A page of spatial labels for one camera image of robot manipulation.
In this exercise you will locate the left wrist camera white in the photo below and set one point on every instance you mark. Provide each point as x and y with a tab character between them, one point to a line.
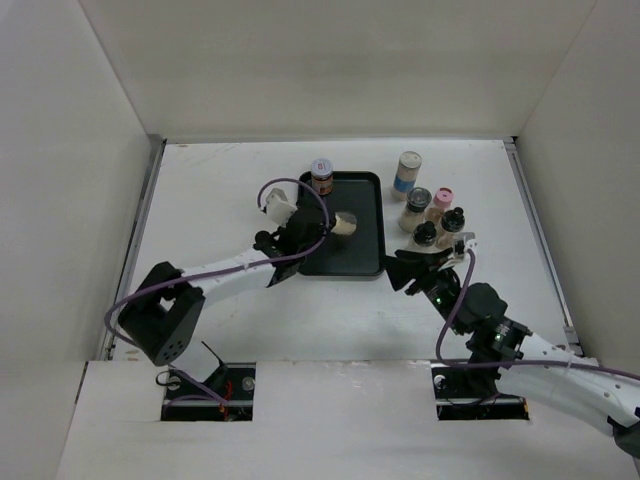
278	208

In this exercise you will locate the yellow-cap clear spice bottle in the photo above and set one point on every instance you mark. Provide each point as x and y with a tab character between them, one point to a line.
343	228

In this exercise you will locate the white-lid brown spice jar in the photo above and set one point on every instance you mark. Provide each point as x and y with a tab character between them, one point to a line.
321	171

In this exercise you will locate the black-cap brown spice bottle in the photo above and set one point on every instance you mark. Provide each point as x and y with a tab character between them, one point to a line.
451	223

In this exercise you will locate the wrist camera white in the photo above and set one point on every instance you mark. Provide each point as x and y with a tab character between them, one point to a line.
464	242
278	208

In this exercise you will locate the metal frame rail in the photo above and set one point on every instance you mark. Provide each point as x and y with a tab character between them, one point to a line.
157	147
541	241

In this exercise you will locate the black plastic tray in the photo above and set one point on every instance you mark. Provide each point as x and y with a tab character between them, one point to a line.
362	253

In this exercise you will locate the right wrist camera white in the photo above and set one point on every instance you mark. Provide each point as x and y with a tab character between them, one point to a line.
464	242

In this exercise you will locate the black-cap white spice bottle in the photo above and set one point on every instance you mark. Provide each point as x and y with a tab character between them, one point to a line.
423	238

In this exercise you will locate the pink-cap spice bottle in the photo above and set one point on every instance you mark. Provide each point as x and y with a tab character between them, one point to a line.
441	203

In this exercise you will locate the tall blue-label bead jar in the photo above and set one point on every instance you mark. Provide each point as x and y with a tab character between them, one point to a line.
409	164

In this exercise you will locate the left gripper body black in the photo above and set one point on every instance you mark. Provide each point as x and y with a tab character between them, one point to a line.
319	236

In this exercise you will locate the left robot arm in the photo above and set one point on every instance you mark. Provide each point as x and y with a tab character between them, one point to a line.
162	316

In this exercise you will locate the black-cap grinder white salt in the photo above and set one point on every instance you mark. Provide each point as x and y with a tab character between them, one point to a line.
417	201

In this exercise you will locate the left metal frame rail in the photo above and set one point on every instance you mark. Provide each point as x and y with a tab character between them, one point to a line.
157	147

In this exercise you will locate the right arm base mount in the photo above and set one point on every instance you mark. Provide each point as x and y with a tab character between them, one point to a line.
463	395

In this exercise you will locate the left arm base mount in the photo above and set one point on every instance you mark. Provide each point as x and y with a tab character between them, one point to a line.
234	386

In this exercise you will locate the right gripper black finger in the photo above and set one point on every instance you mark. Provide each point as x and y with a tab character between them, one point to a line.
403	276
416	257

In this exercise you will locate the right metal frame rail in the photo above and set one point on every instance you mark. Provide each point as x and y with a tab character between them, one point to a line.
541	241

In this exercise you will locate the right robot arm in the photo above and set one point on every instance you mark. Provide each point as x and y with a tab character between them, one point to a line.
503	356

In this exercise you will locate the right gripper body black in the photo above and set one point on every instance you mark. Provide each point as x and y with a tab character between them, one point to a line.
437	286

